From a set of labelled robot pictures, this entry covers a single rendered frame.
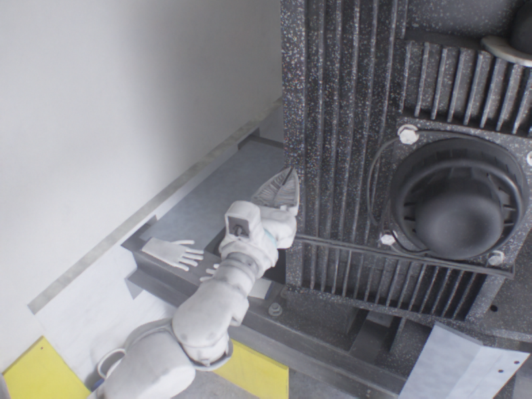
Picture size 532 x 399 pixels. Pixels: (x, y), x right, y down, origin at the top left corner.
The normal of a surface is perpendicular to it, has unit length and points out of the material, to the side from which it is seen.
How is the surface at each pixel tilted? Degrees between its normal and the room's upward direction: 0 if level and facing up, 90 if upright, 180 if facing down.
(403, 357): 0
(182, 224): 0
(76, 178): 90
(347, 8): 90
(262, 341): 0
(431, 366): 90
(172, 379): 90
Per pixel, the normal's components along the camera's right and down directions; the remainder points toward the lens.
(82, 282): 0.86, 0.28
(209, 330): 0.07, -0.70
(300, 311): -0.51, 0.54
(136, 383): -0.44, -0.36
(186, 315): -0.12, -0.80
